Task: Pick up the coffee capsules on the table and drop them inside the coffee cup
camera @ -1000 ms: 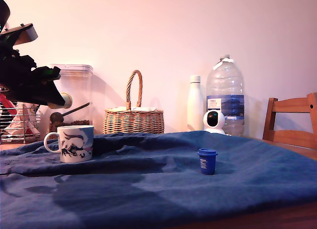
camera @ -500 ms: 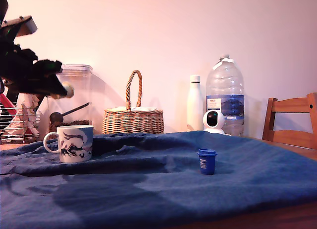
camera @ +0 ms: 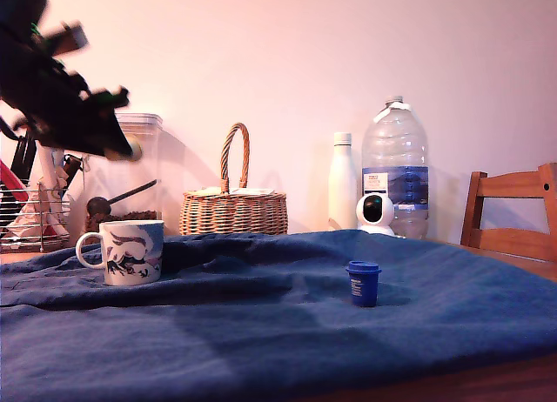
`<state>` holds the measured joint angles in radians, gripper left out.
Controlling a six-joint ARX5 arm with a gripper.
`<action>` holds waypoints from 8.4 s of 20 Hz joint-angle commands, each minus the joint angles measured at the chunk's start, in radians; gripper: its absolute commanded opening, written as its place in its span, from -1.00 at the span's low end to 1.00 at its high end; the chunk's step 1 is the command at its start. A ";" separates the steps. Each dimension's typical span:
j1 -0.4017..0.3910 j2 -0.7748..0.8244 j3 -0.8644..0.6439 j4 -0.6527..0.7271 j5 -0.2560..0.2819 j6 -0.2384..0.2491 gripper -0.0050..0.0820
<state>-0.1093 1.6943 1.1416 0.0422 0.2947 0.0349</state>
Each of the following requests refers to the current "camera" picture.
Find small white round camera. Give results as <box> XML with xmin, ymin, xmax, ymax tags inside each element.
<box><xmin>355</xmin><ymin>193</ymin><xmax>397</xmax><ymax>238</ymax></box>

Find white insulated bottle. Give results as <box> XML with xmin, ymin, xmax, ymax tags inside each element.
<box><xmin>328</xmin><ymin>131</ymin><xmax>359</xmax><ymax>231</ymax></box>

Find black coffee scoop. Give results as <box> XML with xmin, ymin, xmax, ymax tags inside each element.
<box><xmin>85</xmin><ymin>179</ymin><xmax>158</xmax><ymax>218</ymax></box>

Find dark brown kitchen tool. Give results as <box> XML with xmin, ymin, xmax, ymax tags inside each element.
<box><xmin>63</xmin><ymin>154</ymin><xmax>86</xmax><ymax>188</ymax></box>

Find wicker basket with handle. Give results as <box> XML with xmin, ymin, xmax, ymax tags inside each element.
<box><xmin>179</xmin><ymin>122</ymin><xmax>289</xmax><ymax>237</ymax></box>

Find coffee beans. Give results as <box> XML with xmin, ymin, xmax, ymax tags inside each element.
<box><xmin>84</xmin><ymin>209</ymin><xmax>163</xmax><ymax>223</ymax></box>

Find blue coffee capsule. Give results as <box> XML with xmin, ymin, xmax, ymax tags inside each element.
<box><xmin>345</xmin><ymin>260</ymin><xmax>384</xmax><ymax>309</ymax></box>

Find wooden chair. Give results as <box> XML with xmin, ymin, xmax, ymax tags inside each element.
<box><xmin>460</xmin><ymin>162</ymin><xmax>557</xmax><ymax>263</ymax></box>

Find white paper packet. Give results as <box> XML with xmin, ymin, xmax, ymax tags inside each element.
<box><xmin>37</xmin><ymin>143</ymin><xmax>70</xmax><ymax>238</ymax></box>

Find black utensil handle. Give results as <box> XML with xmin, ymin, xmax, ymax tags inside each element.
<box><xmin>10</xmin><ymin>134</ymin><xmax>28</xmax><ymax>181</ymax></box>
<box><xmin>21</xmin><ymin>136</ymin><xmax>38</xmax><ymax>181</ymax></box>

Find red utensil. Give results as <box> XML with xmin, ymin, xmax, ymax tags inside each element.
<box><xmin>0</xmin><ymin>157</ymin><xmax>32</xmax><ymax>203</ymax></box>

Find blue cloth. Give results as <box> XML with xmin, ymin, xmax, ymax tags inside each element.
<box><xmin>0</xmin><ymin>229</ymin><xmax>557</xmax><ymax>402</ymax></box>

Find clear storage container white lid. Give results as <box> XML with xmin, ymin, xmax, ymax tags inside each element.
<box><xmin>82</xmin><ymin>111</ymin><xmax>164</xmax><ymax>242</ymax></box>

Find metal wire utensil rack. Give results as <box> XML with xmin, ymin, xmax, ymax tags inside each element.
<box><xmin>0</xmin><ymin>179</ymin><xmax>73</xmax><ymax>253</ymax></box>

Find white paper sachets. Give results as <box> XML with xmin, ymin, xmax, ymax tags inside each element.
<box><xmin>190</xmin><ymin>186</ymin><xmax>283</xmax><ymax>198</ymax></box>

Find white mug with blue print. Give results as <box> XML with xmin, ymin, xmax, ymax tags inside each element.
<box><xmin>75</xmin><ymin>219</ymin><xmax>165</xmax><ymax>286</ymax></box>

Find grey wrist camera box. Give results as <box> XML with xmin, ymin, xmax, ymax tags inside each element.
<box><xmin>42</xmin><ymin>22</ymin><xmax>91</xmax><ymax>58</ymax></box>

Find large clear water bottle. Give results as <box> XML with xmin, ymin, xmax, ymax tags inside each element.
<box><xmin>361</xmin><ymin>95</ymin><xmax>431</xmax><ymax>241</ymax></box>

